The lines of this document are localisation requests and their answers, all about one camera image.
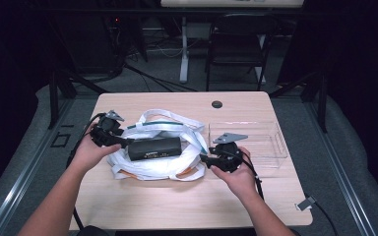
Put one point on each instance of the white desk with legs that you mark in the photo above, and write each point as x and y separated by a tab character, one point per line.
184	59

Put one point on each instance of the person's right hand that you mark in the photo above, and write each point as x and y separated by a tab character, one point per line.
242	182

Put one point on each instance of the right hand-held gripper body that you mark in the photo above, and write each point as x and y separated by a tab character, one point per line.
226	154

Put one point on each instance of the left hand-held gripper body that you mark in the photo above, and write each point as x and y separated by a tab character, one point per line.
106	126

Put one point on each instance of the person's left hand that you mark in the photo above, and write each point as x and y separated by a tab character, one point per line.
90	155

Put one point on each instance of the white striped canvas tote bag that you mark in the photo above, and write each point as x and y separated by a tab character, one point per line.
157	168

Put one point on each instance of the clear plastic container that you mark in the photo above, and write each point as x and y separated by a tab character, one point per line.
259	149

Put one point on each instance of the black metal stand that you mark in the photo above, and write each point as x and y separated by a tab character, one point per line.
323	101
53	98

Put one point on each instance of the black rectangular box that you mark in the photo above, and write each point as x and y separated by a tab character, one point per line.
154	148

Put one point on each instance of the black folding chair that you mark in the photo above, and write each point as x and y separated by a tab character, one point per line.
239	42

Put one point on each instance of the black equipment cabinet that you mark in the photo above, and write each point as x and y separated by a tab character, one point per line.
85	42

